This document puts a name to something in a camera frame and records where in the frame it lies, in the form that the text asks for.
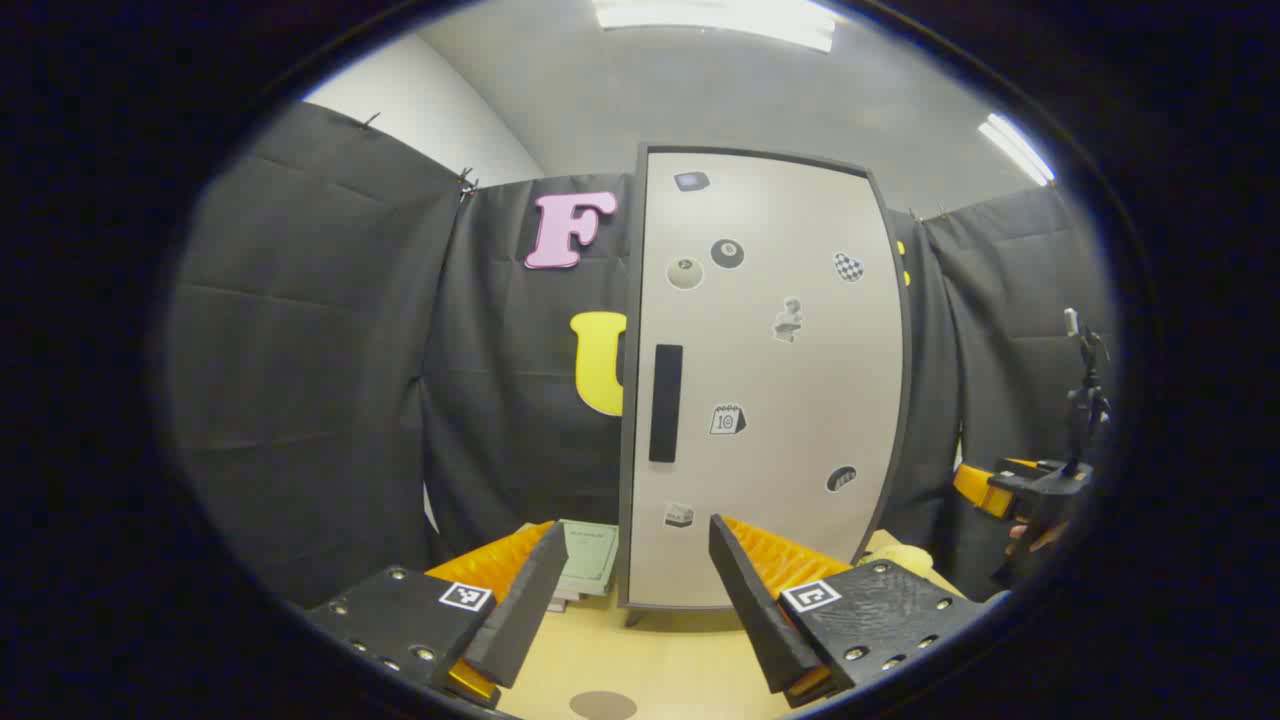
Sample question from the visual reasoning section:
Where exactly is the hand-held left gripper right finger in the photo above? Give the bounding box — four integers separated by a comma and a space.
708, 514, 986, 709

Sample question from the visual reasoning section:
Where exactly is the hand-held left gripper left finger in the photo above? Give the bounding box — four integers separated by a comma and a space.
305, 520, 569, 709

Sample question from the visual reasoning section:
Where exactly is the round brown coaster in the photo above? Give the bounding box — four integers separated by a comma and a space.
569, 690, 638, 720

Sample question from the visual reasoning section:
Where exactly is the grey cabinet door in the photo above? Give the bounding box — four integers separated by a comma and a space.
622, 148, 909, 609

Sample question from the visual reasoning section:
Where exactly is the green book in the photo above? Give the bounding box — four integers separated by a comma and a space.
555, 518, 621, 598

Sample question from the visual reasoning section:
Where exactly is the yellow bun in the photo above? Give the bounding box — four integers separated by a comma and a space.
860, 530, 937, 581

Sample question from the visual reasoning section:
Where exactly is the black backdrop cloth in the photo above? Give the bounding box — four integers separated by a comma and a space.
165, 100, 1116, 611

